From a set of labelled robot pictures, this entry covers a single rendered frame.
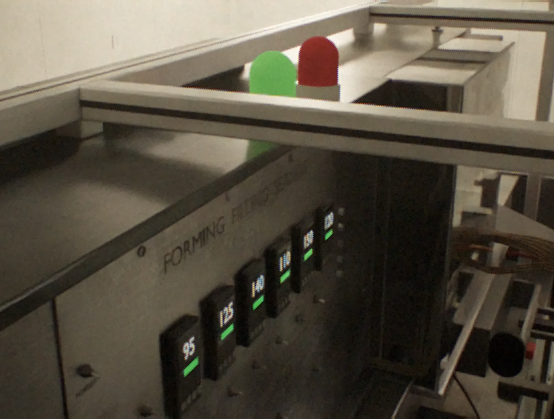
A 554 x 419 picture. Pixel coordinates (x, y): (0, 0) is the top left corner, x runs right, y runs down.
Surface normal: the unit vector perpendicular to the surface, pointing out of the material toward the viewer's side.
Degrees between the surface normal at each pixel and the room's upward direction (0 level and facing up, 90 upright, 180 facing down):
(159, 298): 90
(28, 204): 0
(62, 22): 90
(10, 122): 90
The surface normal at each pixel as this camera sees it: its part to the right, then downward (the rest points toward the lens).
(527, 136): -0.41, 0.32
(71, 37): 0.91, 0.15
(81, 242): 0.00, -0.94
